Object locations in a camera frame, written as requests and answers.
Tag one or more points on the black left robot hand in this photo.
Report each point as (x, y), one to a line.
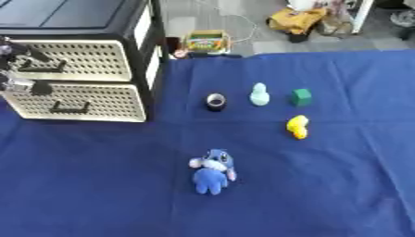
(21, 49)

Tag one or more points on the black drawer cabinet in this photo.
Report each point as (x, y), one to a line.
(75, 17)

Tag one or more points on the pale pierced drawer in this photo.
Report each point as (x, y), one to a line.
(92, 58)
(102, 103)

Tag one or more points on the colourful cardboard box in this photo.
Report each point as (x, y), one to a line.
(206, 42)

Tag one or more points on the black tape roll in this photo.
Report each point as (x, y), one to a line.
(216, 102)

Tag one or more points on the blue soft toy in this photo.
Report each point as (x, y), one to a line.
(212, 172)

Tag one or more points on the pale green duck toy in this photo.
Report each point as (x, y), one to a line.
(259, 95)

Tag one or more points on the green cube block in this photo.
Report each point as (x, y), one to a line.
(301, 97)

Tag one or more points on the yellow duck toy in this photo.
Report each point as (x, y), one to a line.
(297, 126)

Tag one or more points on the white furniture post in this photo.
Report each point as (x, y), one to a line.
(361, 15)

